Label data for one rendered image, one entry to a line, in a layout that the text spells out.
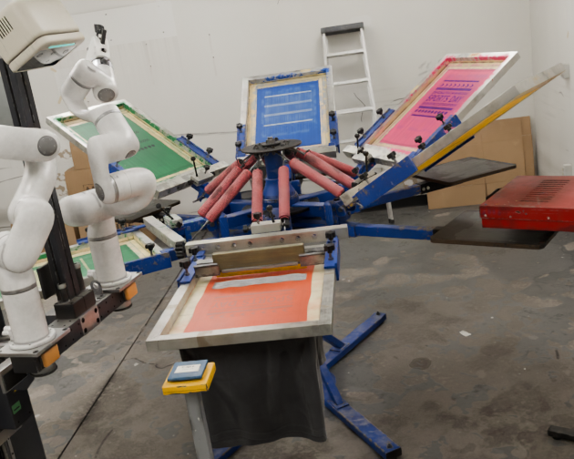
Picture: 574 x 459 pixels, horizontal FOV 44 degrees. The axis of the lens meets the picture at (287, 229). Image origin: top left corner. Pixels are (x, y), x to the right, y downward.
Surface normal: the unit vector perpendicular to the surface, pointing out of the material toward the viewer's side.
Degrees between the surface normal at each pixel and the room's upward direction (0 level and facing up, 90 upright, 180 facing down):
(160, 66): 90
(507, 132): 83
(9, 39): 90
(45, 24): 64
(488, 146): 78
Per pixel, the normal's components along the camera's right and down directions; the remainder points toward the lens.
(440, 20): -0.08, 0.29
